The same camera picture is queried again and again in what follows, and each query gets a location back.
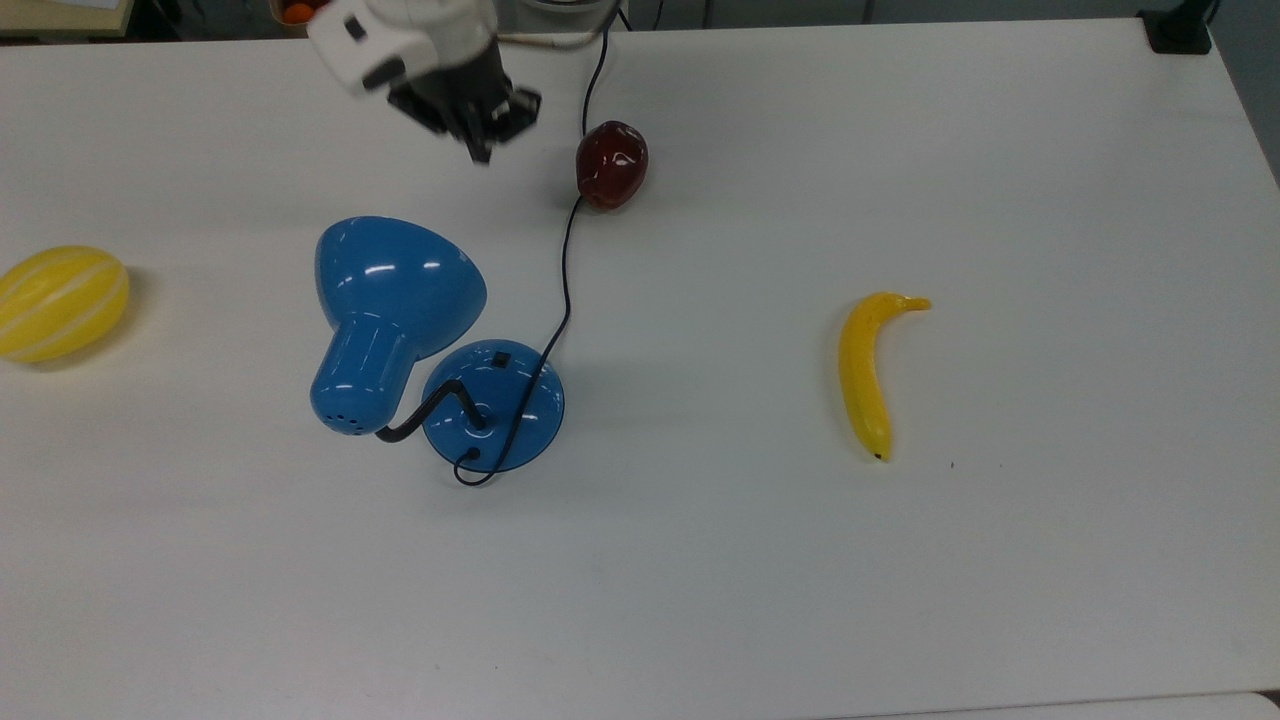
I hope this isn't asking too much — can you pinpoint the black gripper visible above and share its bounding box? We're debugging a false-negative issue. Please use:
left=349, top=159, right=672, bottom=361
left=387, top=40, right=543, bottom=164

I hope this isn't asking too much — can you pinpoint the blue desk lamp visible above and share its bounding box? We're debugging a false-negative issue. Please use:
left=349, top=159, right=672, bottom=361
left=309, top=215, right=567, bottom=476

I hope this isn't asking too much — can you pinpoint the dark red toy apple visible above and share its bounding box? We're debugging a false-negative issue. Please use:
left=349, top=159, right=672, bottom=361
left=575, top=120, right=650, bottom=212

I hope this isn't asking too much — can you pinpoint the wooden side desk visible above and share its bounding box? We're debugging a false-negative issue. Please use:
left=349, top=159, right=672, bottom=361
left=0, top=0, right=136, bottom=39

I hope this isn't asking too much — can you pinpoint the yellow toy banana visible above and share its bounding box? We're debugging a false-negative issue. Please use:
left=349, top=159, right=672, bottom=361
left=837, top=291, right=933, bottom=463

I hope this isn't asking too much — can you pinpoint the yellow striped toy melon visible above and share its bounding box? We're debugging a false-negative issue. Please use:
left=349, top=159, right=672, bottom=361
left=0, top=245, right=131, bottom=364

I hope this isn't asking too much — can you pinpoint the black lamp power cable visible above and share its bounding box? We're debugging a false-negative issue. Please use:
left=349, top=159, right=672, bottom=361
left=453, top=0, right=633, bottom=488

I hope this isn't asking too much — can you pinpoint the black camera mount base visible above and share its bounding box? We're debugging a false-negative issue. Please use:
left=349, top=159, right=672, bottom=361
left=1138, top=0, right=1221, bottom=56

